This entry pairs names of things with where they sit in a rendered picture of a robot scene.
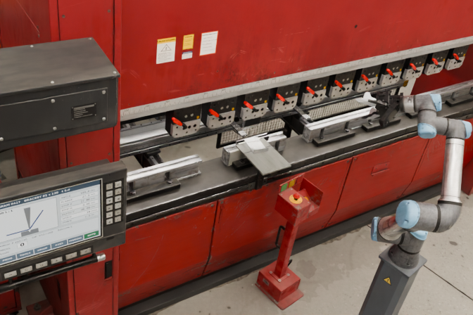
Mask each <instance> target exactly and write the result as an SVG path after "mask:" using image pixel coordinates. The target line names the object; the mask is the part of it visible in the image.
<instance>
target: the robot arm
mask: <svg viewBox="0 0 473 315"><path fill-rule="evenodd" d="M381 92H386V93H382V94H380V93H381ZM355 100H356V101H357V102H359V103H363V104H367V105H369V106H375V109H374V107H372V108H371V109H370V112H369V115H366V116H364V117H362V119H364V120H371V119H378V118H380V119H379V124H380V126H382V127H384V128H385V127H386V126H387V124H388V123H389V122H390V121H391V120H392V119H393V117H394V116H395V115H396V113H397V112H398V111H399V110H400V109H401V112H402V113H404V112H406V113H415V112H418V122H417V128H418V135H419V136H420V137H421V138H423V139H432V138H434V137H435V136H436V135H437V134H438V135H443V136H446V147H445V155H444V164H443V178H442V186H441V197H440V198H439V199H438V202H437V205H435V204H430V203H425V202H417V201H414V200H403V201H402V202H400V204H399V205H398V207H397V210H396V215H394V216H387V217H384V218H381V217H374V218H373V220H372V225H371V239H372V240H374V241H377V242H383V243H391V244H393V245H392V246H391V247H390V250H389V258H390V260H391V261H392V262H393V263H394V264H395V265H396V266H399V267H400V268H403V269H414V268H415V267H416V266H417V265H418V263H419V261H420V250H421V248H422V246H423V244H424V241H425V240H426V239H427V234H428V232H433V233H443V232H445V231H447V230H449V229H450V228H452V227H453V226H454V224H455V223H456V222H457V220H458V218H459V216H460V213H461V210H462V202H461V201H460V189H461V181H462V164H463V155H464V146H465V139H468V138H469V137H470V136H471V132H472V125H471V123H470V122H466V121H462V120H454V119H449V118H444V117H437V116H436V112H438V111H440V110H441V95H440V94H421V95H409V96H404V95H403V93H400V95H392V96H391V94H390V93H389V91H378V92H377V95H376V98H373V97H371V95H370V93H369V92H365V95H364V96H363V98H356V99H355Z"/></svg>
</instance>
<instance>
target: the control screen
mask: <svg viewBox="0 0 473 315"><path fill-rule="evenodd" d="M100 235H101V214H100V180H98V181H93V182H89V183H86V184H81V185H78V186H73V187H70V188H64V189H61V190H58V191H52V192H49V193H44V194H41V195H36V196H32V197H29V198H24V199H21V200H16V201H13V202H8V203H4V204H1V205H0V265H2V264H6V263H9V262H13V261H16V260H19V259H23V258H26V257H30V256H33V255H37V254H39V253H43V252H46V251H49V250H53V249H56V248H60V247H63V246H66V245H70V244H73V243H77V242H80V241H83V240H87V239H90V238H94V237H97V236H100ZM25 241H27V246H25V247H20V248H17V244H18V243H22V242H25Z"/></svg>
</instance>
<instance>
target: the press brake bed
mask: <svg viewBox="0 0 473 315"><path fill-rule="evenodd" d="M453 119H454V120H462V121H466V122H470V123H471V125H472V132H471V136H470V137H469V138H468V139H465V146H464V155H463V164H462V169H463V168H464V167H465V166H466V165H467V164H468V162H469V161H470V160H471V159H472V157H473V112H471V113H468V114H466V115H461V116H459V117H455V118H453ZM445 147H446V136H443V135H438V134H437V135H436V136H435V137H434V138H432V139H423V138H421V137H420V136H419V135H418V129H417V130H414V131H410V132H408V133H405V134H401V135H399V136H395V137H392V138H389V139H385V140H383V141H379V142H376V143H372V144H370V145H367V146H363V147H361V148H356V149H354V150H350V151H348V152H345V153H341V154H338V155H334V156H331V157H328V158H325V159H323V160H318V161H316V162H312V163H310V164H306V165H303V166H300V167H297V168H293V169H290V170H287V171H285V172H280V173H278V174H274V175H272V176H267V177H265V178H264V180H263V187H262V188H261V189H258V190H256V189H254V188H255V184H256V181H252V182H249V183H247V184H242V185H240V186H236V187H234V188H229V189H227V190H224V191H220V192H217V193H214V194H211V195H207V196H204V197H202V198H198V199H195V200H191V201H189V202H185V203H182V204H179V205H175V206H173V207H169V208H166V209H164V210H160V211H157V212H153V213H150V214H147V215H144V216H141V217H137V218H135V219H131V220H128V221H126V240H125V244H122V245H119V258H118V315H148V314H151V313H153V312H155V311H158V310H160V309H163V308H165V307H168V306H170V305H172V304H175V303H178V302H181V301H182V300H185V299H188V298H190V297H193V296H195V295H197V294H200V293H203V292H205V291H207V290H210V289H212V288H214V287H217V286H219V285H222V284H223V283H226V282H228V281H232V280H234V279H236V278H238V277H241V276H244V275H246V274H249V273H251V272H252V271H255V270H258V269H261V268H263V267H265V266H268V265H269V264H271V263H273V262H274V261H276V260H277V258H278V254H279V248H278V247H277V246H276V245H275V241H276V238H277V233H278V230H279V227H280V226H283V227H284V228H285V227H286V222H287V220H286V219H285V218H284V217H283V216H282V215H281V214H279V213H278V212H277V211H276V210H275V203H276V200H277V195H278V192H279V186H280V185H281V184H283V183H285V182H287V181H289V180H291V179H293V178H295V177H297V176H298V175H300V174H302V173H305V174H304V178H305V179H307V180H308V181H309V182H310V183H312V184H313V185H315V186H316V187H318V188H319V189H320V190H321V191H323V192H324V193H323V196H322V200H321V203H320V207H319V210H318V212H317V213H315V214H314V215H312V216H310V217H308V218H307V219H305V220H303V221H302V222H300V223H299V225H298V230H297V233H296V237H295V241H294V245H293V248H292V251H291V256H292V255H295V254H298V253H300V252H302V251H304V250H307V249H310V248H313V247H315V246H316V245H319V244H321V243H324V242H326V241H328V240H331V239H333V238H336V237H338V236H341V235H343V234H345V233H348V232H350V231H353V230H355V229H359V228H360V227H363V226H366V225H368V224H371V223H372V220H373V218H374V217H381V218H384V217H387V216H389V215H392V214H395V213H396V210H397V207H398V205H399V204H400V202H402V201H403V200H414V201H417V202H421V203H422V202H424V201H426V200H429V199H432V198H435V197H436V196H438V195H440V194H441V186H442V178H443V164H444V155H445ZM388 161H390V163H389V166H388V168H387V169H389V171H387V172H383V173H381V174H378V175H375V176H372V175H371V173H372V169H373V167H374V166H376V165H380V164H382V163H385V162H388Z"/></svg>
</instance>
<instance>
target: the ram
mask: <svg viewBox="0 0 473 315"><path fill-rule="evenodd" d="M213 31H218V36H217V46H216V53H213V54H208V55H204V56H199V54H200V46H201V33H204V32H213ZM189 34H194V43H193V48H192V49H184V50H183V41H184V35H189ZM472 36H473V0H122V27H121V85H120V110H124V109H128V108H134V107H138V106H142V105H148V104H152V103H158V102H161V101H168V100H172V99H175V98H181V97H185V96H191V95H195V94H201V93H205V92H209V91H214V90H218V89H225V88H228V87H232V86H239V85H242V84H248V83H252V82H258V81H262V80H266V79H272V78H275V77H281V76H285V75H291V74H295V73H299V72H305V71H309V70H315V69H318V68H325V67H329V66H332V65H338V64H342V63H348V62H352V61H356V60H362V59H366V58H371V57H375V56H382V55H385V54H389V53H395V52H399V51H405V50H409V49H415V48H419V47H423V46H428V45H432V44H438V43H442V42H446V41H452V40H456V39H462V38H465V37H472ZM171 37H176V41H175V59H174V61H170V62H166V63H158V64H156V59H157V45H158V39H166V38H171ZM469 44H473V40H471V41H466V42H462V43H458V44H452V45H449V46H442V47H439V48H435V49H429V50H426V51H420V52H416V53H410V54H406V55H403V56H397V57H393V58H387V59H383V60H378V61H374V62H371V63H364V64H361V65H354V66H351V67H345V68H341V69H338V70H332V71H328V72H322V73H319V74H315V75H309V76H305V77H299V78H295V79H290V80H286V81H283V82H276V83H273V84H267V85H263V86H257V87H253V88H250V89H244V90H241V91H234V92H231V93H227V94H221V95H217V96H211V97H207V98H202V99H198V100H195V101H189V102H185V103H179V104H175V105H169V106H165V107H162V108H156V109H153V110H147V111H143V112H137V113H133V114H129V115H123V116H120V121H125V120H131V119H134V118H138V117H144V116H147V115H153V114H157V113H163V112H166V111H170V110H176V109H180V108H185V107H189V106H193V105H198V104H202V103H207V102H211V101H217V100H220V99H224V98H230V97H233V96H239V95H243V94H249V93H252V92H256V91H262V90H266V89H271V88H275V87H278V86H284V85H287V84H293V83H297V82H303V81H306V80H310V79H316V78H319V77H325V76H329V75H335V74H339V73H342V72H348V71H351V70H357V69H360V68H366V67H370V66H373V65H379V64H383V63H389V62H392V61H396V60H402V59H406V58H412V57H415V56H420V55H424V54H428V53H433V52H437V51H443V50H446V49H452V48H456V47H459V46H465V45H469ZM187 51H192V58H186V59H182V53H183V52H187Z"/></svg>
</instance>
